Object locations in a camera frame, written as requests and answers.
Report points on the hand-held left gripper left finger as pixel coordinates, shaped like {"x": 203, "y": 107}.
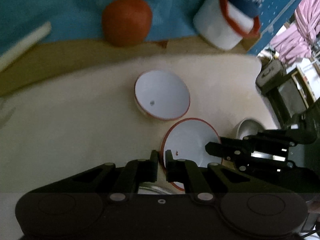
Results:
{"x": 152, "y": 170}

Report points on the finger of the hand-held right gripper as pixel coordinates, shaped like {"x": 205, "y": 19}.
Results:
{"x": 225, "y": 152}
{"x": 262, "y": 140}

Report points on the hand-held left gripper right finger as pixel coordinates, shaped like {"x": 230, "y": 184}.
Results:
{"x": 172, "y": 172}

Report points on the steel bowl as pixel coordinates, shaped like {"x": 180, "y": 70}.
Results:
{"x": 247, "y": 128}

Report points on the white bowl with red rim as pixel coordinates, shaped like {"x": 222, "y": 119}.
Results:
{"x": 190, "y": 140}
{"x": 162, "y": 93}

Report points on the dark bag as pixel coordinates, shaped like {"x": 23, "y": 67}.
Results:
{"x": 271, "y": 75}

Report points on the pink cloth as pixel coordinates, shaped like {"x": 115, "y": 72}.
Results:
{"x": 295, "y": 42}

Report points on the cream table cover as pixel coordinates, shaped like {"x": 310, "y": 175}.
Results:
{"x": 75, "y": 130}

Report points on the blue white-dotted fabric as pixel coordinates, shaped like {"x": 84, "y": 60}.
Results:
{"x": 277, "y": 5}

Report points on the wooden board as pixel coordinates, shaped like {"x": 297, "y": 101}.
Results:
{"x": 62, "y": 57}

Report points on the red tomato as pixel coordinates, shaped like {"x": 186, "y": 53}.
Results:
{"x": 126, "y": 21}

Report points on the white rolling pin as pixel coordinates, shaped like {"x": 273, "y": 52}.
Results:
{"x": 22, "y": 46}

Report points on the blue cloth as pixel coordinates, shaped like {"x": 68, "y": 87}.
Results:
{"x": 62, "y": 2}

